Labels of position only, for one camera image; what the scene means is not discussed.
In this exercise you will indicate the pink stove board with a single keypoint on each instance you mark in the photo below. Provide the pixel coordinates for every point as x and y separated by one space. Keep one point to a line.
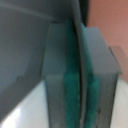
111 17

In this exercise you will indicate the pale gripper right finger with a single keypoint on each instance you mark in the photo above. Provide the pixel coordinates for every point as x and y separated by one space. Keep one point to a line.
103 72

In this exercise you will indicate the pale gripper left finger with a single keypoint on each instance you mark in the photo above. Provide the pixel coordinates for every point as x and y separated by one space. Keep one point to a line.
61 73

